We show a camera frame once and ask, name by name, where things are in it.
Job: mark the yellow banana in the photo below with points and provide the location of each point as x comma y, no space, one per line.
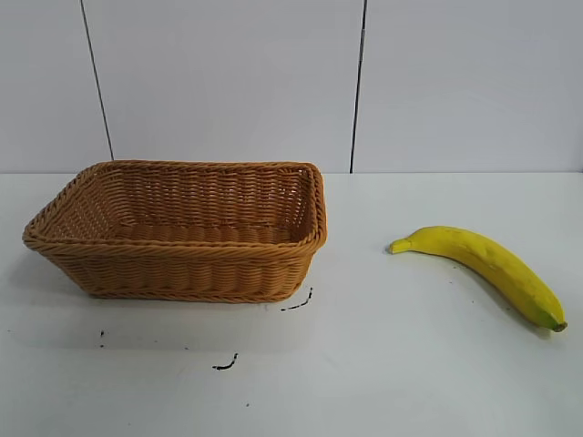
492,264

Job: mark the brown woven wicker basket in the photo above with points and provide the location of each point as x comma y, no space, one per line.
182,273

